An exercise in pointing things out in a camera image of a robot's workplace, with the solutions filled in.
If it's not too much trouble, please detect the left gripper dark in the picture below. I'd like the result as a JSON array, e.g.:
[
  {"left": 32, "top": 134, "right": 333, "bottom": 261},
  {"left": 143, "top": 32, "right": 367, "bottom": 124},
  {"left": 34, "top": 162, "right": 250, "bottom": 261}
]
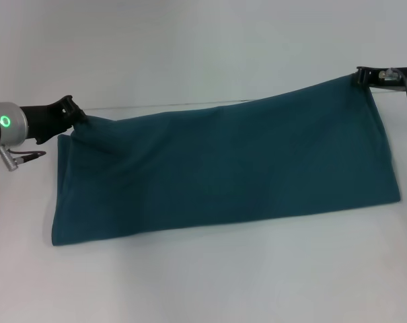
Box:
[{"left": 20, "top": 95, "right": 88, "bottom": 146}]

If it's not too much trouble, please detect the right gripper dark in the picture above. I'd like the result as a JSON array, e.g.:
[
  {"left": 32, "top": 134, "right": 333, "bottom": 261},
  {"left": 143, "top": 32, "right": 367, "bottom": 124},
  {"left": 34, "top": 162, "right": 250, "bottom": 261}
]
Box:
[{"left": 352, "top": 66, "right": 407, "bottom": 92}]

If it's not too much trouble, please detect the teal T-shirt with FREE print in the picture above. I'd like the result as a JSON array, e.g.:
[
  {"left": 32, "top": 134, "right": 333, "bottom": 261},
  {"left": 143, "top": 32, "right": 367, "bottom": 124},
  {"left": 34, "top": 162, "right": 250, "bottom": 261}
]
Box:
[{"left": 50, "top": 74, "right": 402, "bottom": 248}]

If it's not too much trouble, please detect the dark red cable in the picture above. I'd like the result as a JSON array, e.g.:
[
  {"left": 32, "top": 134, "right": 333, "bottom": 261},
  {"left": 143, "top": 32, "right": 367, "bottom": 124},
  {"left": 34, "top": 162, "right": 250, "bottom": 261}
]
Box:
[{"left": 0, "top": 143, "right": 48, "bottom": 174}]

